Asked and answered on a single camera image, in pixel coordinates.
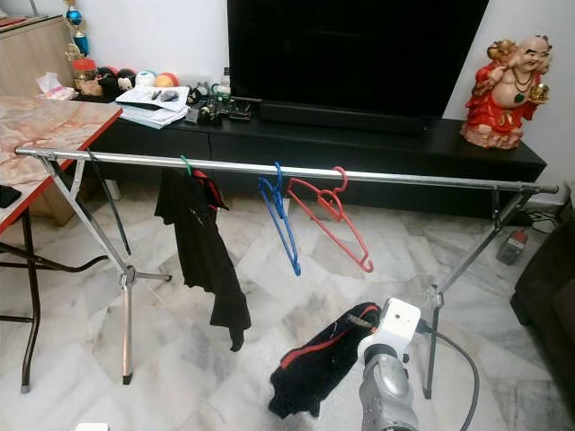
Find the navy garment red trim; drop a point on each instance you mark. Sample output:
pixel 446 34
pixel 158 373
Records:
pixel 319 368

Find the blue plastic hanger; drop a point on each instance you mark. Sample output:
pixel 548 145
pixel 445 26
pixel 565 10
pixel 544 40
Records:
pixel 278 178

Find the black shirt green logo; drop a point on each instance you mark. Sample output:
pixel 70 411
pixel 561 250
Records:
pixel 9 196

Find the red plastic hanger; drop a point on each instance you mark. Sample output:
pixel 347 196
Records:
pixel 332 206

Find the green plastic hanger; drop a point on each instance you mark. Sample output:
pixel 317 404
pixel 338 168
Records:
pixel 186 164

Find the black thin hanger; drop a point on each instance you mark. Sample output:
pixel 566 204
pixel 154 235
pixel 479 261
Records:
pixel 110 205

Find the black television console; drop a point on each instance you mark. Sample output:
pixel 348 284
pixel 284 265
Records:
pixel 395 162

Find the black t-shirt red collar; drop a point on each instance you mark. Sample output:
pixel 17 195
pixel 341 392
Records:
pixel 202 251

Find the dark brown sofa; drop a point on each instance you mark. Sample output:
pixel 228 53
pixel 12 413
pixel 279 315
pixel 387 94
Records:
pixel 548 296

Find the silver metal clothes rack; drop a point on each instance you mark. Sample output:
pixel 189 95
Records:
pixel 234 166

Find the black soundbar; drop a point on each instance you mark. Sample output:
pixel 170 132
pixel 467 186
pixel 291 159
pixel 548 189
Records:
pixel 341 117

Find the black flat box gadget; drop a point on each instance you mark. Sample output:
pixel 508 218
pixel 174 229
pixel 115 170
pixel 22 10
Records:
pixel 240 110

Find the red laughing Buddha statue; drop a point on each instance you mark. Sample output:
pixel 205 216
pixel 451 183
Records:
pixel 499 106

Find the black flat television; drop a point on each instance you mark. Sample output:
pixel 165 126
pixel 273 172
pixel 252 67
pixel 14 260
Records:
pixel 359 54

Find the clear plastic bottle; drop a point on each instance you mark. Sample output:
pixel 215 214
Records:
pixel 223 81

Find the light blue paper stack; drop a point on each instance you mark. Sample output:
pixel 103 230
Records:
pixel 157 118

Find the marble pattern folding table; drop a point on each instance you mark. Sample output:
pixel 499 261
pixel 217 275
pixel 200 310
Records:
pixel 45 135

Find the orange ball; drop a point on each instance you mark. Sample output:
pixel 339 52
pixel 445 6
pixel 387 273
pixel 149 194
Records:
pixel 167 80

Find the white ball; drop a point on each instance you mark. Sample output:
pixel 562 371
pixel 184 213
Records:
pixel 145 78

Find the white pink tissue pack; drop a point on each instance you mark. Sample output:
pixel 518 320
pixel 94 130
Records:
pixel 56 87

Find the light wooden cabinet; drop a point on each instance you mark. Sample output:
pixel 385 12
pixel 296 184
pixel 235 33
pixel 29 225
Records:
pixel 31 58

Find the black round plush toy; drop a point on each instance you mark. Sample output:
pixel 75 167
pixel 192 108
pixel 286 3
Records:
pixel 107 81
pixel 126 81

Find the red lid jar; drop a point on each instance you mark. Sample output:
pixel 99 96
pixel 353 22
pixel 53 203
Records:
pixel 85 76

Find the blue gold trophy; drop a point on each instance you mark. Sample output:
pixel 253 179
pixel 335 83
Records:
pixel 75 16

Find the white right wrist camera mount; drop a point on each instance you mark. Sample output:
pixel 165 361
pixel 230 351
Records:
pixel 395 325

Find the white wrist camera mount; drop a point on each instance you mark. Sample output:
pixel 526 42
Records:
pixel 92 427
pixel 395 325

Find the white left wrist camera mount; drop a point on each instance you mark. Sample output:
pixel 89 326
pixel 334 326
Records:
pixel 92 427

